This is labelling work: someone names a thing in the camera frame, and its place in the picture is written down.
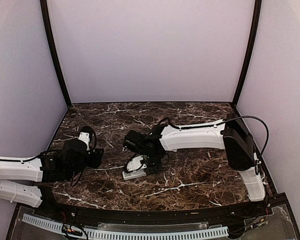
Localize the white remote control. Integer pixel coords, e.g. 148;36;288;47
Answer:
122;169;147;181

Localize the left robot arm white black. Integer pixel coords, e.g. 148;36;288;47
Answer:
0;139;104;218

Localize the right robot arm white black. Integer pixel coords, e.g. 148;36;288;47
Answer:
122;113;266;217

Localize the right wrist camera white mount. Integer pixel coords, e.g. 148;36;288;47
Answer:
123;155;147;173

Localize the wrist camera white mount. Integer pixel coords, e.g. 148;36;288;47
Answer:
78;125;97;153
123;155;147;173

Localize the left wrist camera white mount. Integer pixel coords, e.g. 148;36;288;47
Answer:
78;125;97;153

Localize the white slotted cable duct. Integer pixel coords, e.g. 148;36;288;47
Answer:
21;214;229;240

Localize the black front rail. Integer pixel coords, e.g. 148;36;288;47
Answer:
35;202;267;225

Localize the left black frame post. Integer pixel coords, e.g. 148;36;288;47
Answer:
40;0;72;108

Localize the black frame post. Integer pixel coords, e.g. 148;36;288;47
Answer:
231;0;262;110
40;0;72;108

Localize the right black frame post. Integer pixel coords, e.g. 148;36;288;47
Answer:
231;0;262;110

